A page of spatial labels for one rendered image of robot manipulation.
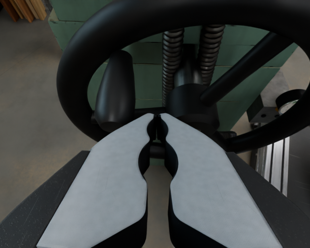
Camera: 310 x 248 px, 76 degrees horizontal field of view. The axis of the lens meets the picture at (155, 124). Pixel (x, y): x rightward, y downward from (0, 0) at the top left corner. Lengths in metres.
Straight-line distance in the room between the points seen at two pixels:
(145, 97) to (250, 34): 0.31
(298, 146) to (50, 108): 1.30
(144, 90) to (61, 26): 0.21
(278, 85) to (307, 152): 0.55
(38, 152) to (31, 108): 0.30
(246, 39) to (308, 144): 0.88
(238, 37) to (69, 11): 0.25
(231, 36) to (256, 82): 0.26
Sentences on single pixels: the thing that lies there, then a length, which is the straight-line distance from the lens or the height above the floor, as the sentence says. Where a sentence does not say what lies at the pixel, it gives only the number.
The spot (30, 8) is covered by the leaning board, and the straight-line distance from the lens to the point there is 1.95.
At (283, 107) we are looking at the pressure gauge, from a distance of 0.50.
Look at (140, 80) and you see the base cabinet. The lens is 0.46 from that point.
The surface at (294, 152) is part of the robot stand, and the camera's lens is 1.06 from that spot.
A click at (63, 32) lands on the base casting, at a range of 0.41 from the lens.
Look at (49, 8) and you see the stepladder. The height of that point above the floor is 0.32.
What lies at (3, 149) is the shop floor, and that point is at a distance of 1.32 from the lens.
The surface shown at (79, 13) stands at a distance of 0.37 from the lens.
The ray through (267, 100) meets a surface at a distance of 0.56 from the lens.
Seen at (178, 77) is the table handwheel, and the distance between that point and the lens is 0.25.
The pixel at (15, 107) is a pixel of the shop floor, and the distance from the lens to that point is 1.43.
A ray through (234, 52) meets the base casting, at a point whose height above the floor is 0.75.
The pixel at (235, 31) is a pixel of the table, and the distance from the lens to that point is 0.27.
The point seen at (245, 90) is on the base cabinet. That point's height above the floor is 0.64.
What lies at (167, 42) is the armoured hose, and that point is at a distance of 0.24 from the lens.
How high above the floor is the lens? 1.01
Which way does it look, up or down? 62 degrees down
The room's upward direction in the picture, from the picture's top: 3 degrees clockwise
